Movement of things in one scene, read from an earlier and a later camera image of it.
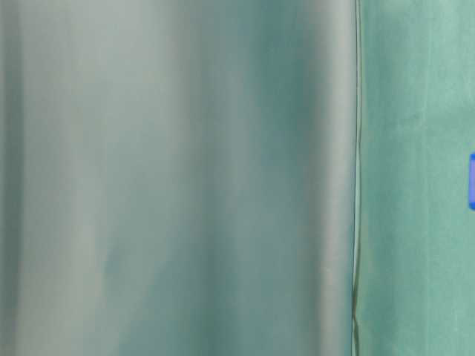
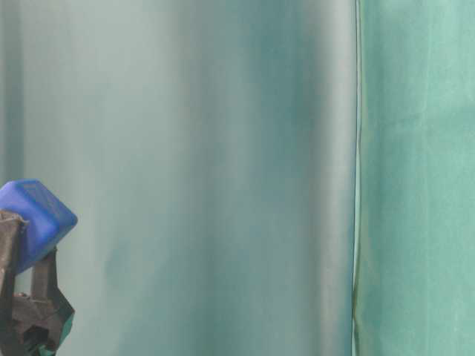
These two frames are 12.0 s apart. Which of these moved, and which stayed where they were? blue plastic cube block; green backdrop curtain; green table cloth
Moved: blue plastic cube block
Stayed: green table cloth; green backdrop curtain
